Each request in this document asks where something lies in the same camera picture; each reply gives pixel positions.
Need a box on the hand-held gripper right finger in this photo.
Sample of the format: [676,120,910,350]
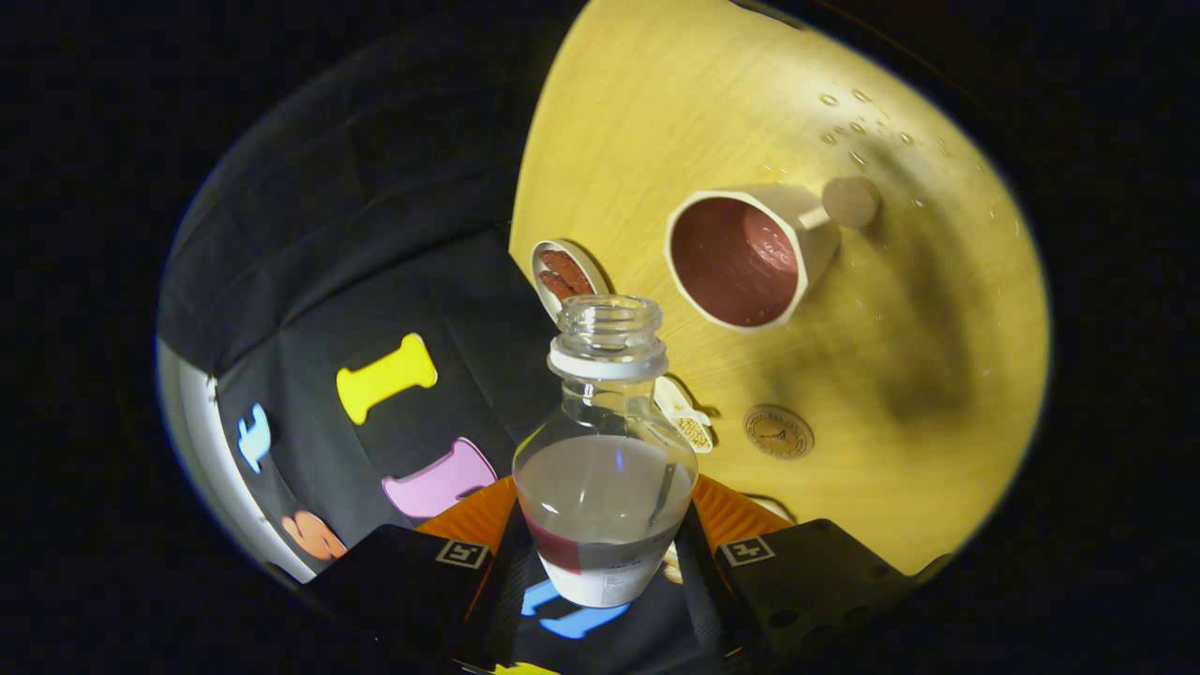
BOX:
[673,473,953,668]

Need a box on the white oval plate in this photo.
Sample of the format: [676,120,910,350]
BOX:
[531,239,610,306]

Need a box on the black backdrop cloth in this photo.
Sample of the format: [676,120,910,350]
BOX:
[157,19,713,675]

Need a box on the wooden table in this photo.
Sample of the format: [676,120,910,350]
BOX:
[508,0,1051,578]

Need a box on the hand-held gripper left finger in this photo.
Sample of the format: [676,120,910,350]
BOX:
[307,476,537,668]

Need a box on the clear juice bottle white label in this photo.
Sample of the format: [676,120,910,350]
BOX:
[513,293,699,608]

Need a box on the beige cup brown inside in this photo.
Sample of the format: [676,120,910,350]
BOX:
[664,176,882,335]

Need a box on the small white grain dish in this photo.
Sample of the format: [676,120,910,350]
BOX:
[653,375,715,455]

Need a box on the round wooden coaster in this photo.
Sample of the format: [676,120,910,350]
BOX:
[744,404,815,460]

